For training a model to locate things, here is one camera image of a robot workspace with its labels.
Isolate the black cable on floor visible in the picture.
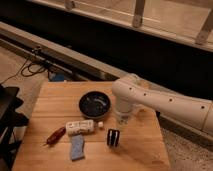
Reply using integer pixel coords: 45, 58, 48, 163
0, 46, 54, 85

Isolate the black round bowl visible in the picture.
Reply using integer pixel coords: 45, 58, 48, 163
79, 91, 111, 119

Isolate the clear plastic measuring cup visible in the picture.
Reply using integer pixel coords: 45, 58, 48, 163
133, 104, 145, 116

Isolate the red handled screwdriver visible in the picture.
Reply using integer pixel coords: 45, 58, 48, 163
45, 127, 66, 145

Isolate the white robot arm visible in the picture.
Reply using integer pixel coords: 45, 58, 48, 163
112, 74, 213, 137

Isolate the black eraser with white stripes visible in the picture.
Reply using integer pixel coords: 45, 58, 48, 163
107, 129, 120, 147

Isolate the blue sponge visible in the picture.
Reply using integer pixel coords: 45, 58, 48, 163
70, 135, 84, 161

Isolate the black chair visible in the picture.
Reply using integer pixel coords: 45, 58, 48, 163
0, 84, 29, 169

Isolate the white plastic bottle lying down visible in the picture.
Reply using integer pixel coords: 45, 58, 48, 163
66, 120, 104, 135

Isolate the blue object on floor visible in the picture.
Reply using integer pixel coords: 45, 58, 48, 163
50, 74, 65, 82

